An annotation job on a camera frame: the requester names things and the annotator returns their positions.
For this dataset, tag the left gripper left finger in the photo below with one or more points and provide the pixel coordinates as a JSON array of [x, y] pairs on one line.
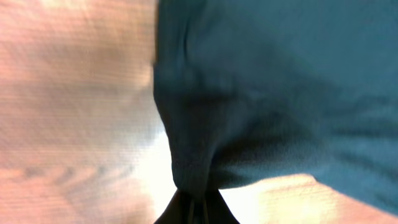
[[179, 210]]

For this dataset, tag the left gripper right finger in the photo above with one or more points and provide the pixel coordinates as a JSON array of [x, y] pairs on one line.
[[216, 211]]

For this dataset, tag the dark navy t-shirt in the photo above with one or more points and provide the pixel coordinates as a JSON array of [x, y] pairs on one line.
[[253, 89]]

